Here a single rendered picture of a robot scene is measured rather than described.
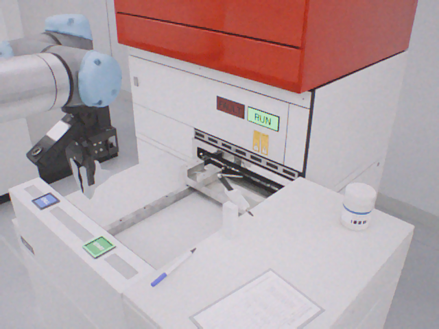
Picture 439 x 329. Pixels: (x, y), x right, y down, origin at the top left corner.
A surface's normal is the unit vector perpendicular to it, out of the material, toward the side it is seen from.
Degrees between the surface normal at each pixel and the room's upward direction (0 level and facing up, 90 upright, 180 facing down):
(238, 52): 90
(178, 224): 0
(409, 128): 90
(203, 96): 90
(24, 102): 104
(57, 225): 0
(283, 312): 0
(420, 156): 90
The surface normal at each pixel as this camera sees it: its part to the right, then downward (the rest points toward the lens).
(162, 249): 0.01, -0.87
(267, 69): -0.68, 0.36
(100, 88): 0.87, 0.27
